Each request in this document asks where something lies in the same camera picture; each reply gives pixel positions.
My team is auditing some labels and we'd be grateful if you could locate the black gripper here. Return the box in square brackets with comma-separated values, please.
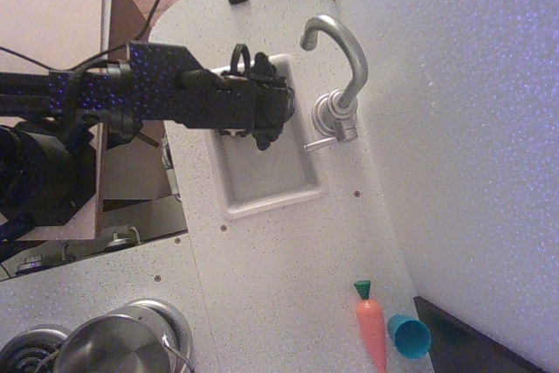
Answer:
[172, 44, 294, 151]

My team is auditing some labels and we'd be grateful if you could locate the silver curved faucet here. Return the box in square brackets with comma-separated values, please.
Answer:
[299, 14, 369, 153]

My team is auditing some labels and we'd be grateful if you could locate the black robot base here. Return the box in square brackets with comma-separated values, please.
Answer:
[0, 123, 161, 243]

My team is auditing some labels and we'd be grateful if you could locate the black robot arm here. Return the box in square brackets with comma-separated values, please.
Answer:
[1, 41, 294, 150]

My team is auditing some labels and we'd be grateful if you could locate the white toy sink basin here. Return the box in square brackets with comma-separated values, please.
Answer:
[204, 53, 328, 220]

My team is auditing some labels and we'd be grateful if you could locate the silver stove burner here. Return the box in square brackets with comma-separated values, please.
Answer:
[121, 298, 195, 372]
[1, 324, 70, 372]

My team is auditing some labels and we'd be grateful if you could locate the orange toy carrot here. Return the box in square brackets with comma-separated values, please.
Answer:
[354, 280, 387, 373]

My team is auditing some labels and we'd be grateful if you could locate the teal plastic cup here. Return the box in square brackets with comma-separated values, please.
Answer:
[387, 314, 431, 360]

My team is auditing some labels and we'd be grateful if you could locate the stainless steel pot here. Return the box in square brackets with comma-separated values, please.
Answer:
[53, 306, 172, 372]

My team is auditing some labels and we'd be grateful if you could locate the thin black cable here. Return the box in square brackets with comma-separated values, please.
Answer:
[0, 0, 180, 75]

